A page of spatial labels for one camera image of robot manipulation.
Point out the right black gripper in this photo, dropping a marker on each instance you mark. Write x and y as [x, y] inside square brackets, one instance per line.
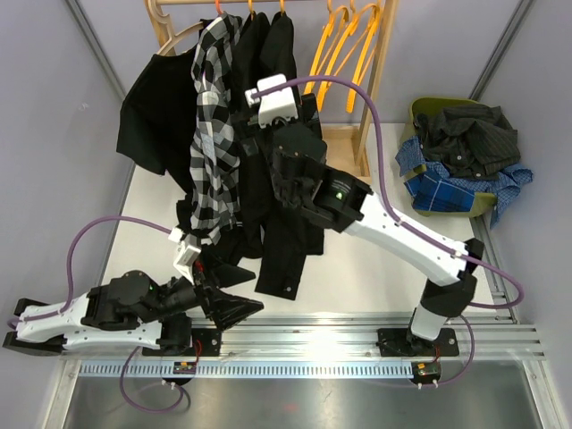
[254, 138]

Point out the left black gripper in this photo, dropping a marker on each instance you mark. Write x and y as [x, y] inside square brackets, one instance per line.
[225, 308]

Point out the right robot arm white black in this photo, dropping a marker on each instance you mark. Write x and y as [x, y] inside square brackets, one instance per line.
[336, 200]

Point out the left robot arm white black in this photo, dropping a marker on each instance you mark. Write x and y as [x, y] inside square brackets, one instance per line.
[134, 311]

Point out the orange hanger empty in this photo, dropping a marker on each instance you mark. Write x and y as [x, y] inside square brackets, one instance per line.
[365, 42]
[337, 22]

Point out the black white checkered shirt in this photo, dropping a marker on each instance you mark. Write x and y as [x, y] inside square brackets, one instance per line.
[214, 158]

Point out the blue checked shirt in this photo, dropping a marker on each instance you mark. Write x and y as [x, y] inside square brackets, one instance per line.
[435, 191]

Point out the black t-shirt on rack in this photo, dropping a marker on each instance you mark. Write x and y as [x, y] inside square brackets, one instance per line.
[158, 118]

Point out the red orange hanger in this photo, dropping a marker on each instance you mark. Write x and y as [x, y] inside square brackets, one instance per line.
[218, 7]

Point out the dark striped shirt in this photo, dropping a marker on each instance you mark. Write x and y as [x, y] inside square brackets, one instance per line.
[472, 141]

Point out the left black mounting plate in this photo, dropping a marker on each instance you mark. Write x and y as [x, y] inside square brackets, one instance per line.
[205, 341]

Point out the black mounting plate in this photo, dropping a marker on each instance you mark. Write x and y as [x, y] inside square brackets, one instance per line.
[401, 343]
[205, 341]

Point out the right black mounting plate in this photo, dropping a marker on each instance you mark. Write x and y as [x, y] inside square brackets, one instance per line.
[401, 343]

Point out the green laundry basket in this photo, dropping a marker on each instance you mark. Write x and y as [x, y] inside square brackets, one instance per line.
[431, 105]

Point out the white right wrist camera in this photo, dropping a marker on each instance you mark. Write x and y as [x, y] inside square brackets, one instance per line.
[279, 104]

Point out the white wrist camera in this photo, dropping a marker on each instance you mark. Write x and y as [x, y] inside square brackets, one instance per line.
[186, 253]
[279, 104]

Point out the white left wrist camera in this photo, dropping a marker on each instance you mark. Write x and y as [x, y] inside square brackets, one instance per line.
[186, 253]

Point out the white slotted cable duct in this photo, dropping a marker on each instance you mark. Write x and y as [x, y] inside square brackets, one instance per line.
[237, 369]

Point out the aluminium rail base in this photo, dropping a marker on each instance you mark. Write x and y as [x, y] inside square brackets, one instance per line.
[344, 337]

